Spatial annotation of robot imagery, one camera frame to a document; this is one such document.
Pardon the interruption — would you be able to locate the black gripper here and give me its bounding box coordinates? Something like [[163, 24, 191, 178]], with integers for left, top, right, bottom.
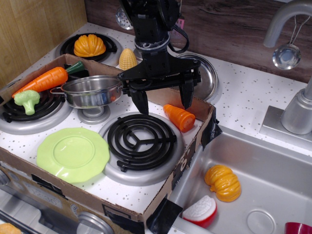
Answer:
[[117, 47, 201, 115]]

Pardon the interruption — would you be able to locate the green toy broccoli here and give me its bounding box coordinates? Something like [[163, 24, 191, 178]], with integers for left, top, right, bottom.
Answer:
[[14, 90, 40, 116]]

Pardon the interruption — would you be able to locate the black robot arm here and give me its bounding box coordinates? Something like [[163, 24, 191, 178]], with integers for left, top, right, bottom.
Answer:
[[117, 0, 201, 115]]

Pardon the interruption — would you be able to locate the steel pot lid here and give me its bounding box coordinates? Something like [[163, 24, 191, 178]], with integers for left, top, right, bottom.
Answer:
[[177, 54, 218, 102]]

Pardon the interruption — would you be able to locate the small steel pot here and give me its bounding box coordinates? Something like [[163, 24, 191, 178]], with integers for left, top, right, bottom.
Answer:
[[50, 75, 122, 109]]

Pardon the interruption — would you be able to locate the orange carrot piece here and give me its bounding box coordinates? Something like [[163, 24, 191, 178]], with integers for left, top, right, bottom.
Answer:
[[163, 104, 195, 133]]

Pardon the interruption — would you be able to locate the silver stove knob back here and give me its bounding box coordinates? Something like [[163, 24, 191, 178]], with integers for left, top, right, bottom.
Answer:
[[134, 48, 143, 63]]

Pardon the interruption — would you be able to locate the silver stove knob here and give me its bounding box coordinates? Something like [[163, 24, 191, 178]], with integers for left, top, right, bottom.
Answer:
[[134, 48, 143, 63], [78, 106, 110, 125]]

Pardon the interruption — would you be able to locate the yellow toy corn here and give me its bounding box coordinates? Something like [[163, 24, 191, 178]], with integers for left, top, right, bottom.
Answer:
[[119, 48, 137, 71]]

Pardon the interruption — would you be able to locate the front right black burner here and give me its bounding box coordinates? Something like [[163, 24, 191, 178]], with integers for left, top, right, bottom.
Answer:
[[107, 114, 177, 172]]

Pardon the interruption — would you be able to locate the black burner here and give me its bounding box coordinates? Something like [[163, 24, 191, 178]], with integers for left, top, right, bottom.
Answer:
[[56, 34, 118, 62], [0, 90, 65, 123], [107, 114, 177, 172]]

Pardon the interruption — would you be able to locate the hanging pink spatula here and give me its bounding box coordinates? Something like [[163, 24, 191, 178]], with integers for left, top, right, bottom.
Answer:
[[171, 16, 185, 39]]

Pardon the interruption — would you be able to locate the silver stove knob centre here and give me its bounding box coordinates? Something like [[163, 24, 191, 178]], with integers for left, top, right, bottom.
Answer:
[[78, 106, 110, 125]]

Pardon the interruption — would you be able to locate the hanging steel strainer spoon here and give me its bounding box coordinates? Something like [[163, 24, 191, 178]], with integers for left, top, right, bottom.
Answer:
[[115, 7, 133, 30]]

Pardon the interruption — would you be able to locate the orange pumpkin half on burner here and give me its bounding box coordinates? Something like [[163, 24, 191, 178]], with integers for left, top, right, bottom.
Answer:
[[74, 34, 106, 58]]

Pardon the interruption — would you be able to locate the orange pumpkin half in sink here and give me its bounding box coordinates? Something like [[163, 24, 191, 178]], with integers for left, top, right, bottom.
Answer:
[[204, 165, 242, 202]]

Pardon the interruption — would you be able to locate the whole orange toy carrot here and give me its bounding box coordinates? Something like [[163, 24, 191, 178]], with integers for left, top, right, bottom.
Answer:
[[12, 61, 85, 98]]

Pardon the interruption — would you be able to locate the back left black burner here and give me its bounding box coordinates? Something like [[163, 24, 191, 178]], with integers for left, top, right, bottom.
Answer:
[[56, 34, 118, 62]]

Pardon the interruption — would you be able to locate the green plastic plate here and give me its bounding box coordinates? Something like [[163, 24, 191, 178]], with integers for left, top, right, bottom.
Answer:
[[36, 128, 110, 184]]

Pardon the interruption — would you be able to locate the front left black burner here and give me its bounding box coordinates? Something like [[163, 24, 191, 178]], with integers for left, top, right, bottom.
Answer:
[[0, 90, 65, 123]]

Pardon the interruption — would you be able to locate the cardboard fence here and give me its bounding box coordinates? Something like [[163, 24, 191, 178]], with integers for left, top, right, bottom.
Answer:
[[0, 55, 215, 234]]

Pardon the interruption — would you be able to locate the red white toy radish slice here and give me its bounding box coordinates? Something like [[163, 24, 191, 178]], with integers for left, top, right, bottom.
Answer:
[[182, 195, 217, 228]]

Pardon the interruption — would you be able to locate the hanging steel ladle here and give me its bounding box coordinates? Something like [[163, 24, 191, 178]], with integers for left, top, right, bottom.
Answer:
[[272, 16, 311, 70]]

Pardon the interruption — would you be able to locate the silver faucet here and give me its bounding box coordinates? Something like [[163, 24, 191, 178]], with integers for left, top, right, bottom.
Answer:
[[260, 0, 312, 151]]

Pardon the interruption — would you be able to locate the steel sink basin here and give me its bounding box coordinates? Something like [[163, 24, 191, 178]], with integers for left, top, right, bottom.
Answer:
[[169, 127, 312, 234]]

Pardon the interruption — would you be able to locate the silver front panel knob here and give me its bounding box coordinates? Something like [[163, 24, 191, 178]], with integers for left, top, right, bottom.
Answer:
[[76, 212, 114, 234]]

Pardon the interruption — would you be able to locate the red cup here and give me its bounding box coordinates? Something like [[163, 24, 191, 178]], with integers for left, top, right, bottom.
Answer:
[[284, 222, 312, 234]]

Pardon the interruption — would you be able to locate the orange toy at corner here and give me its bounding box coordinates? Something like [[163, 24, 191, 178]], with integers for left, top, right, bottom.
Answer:
[[0, 223, 21, 234]]

